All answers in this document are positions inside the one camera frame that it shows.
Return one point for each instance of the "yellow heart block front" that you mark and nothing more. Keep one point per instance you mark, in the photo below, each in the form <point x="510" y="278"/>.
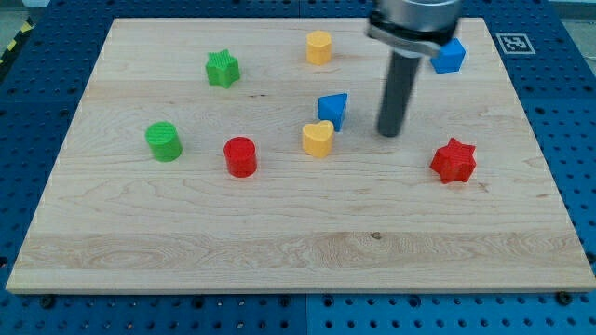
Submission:
<point x="317" y="138"/>

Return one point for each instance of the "yellow heart block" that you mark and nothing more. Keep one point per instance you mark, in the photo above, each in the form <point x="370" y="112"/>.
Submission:
<point x="318" y="47"/>
<point x="317" y="138"/>

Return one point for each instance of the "wooden board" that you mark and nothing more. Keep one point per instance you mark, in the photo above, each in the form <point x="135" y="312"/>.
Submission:
<point x="371" y="216"/>

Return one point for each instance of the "red cylinder block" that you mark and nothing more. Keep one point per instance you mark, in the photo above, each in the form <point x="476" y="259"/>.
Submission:
<point x="240" y="157"/>

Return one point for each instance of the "blue triangle block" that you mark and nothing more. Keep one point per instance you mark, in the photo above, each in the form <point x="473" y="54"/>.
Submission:
<point x="332" y="108"/>

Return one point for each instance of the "green star block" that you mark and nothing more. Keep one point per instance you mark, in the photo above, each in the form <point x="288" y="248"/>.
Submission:
<point x="222" y="69"/>

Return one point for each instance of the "yellow heart block rear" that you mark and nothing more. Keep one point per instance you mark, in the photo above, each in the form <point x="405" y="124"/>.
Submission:
<point x="318" y="47"/>

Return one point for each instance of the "green cylinder block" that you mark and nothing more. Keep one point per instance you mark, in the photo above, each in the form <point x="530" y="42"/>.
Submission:
<point x="163" y="140"/>

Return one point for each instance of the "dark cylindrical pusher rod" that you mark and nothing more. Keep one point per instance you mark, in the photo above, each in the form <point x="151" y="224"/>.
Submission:
<point x="401" y="73"/>

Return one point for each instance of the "red star block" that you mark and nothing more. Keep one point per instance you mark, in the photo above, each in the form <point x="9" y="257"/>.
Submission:
<point x="454" y="162"/>

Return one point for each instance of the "blue pentagon block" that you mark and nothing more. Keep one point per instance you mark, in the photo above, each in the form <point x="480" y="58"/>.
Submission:
<point x="450" y="59"/>

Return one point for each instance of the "fiducial marker tag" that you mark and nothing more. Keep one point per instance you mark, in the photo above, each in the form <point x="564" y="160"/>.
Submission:
<point x="515" y="44"/>

